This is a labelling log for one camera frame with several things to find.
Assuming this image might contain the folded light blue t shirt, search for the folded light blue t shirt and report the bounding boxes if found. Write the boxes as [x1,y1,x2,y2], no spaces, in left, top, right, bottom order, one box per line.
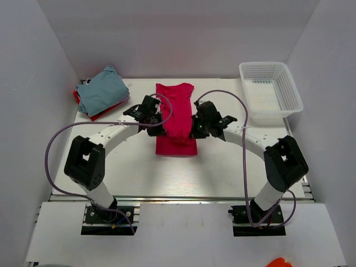
[76,65,130,116]

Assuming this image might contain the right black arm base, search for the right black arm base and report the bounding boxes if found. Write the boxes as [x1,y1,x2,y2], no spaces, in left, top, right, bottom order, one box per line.
[228,204,287,238]

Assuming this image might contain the magenta red t shirt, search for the magenta red t shirt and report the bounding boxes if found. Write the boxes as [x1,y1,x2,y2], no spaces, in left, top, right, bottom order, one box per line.
[156,83,197,157]

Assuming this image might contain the orange object at bottom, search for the orange object at bottom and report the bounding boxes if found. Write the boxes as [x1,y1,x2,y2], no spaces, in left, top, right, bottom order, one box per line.
[266,258,293,267]

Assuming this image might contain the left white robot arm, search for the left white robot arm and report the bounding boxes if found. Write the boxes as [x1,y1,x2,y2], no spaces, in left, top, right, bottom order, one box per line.
[64,95,166,222]

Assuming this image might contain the white perforated plastic basket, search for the white perforated plastic basket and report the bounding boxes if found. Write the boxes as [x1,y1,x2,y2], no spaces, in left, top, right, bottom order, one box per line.
[239,62,304,120]

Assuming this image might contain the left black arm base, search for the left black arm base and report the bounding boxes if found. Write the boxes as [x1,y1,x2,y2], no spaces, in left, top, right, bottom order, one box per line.
[81,205,139,236]

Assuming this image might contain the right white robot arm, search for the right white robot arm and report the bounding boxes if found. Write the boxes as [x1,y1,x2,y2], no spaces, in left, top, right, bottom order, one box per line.
[190,101,309,222]

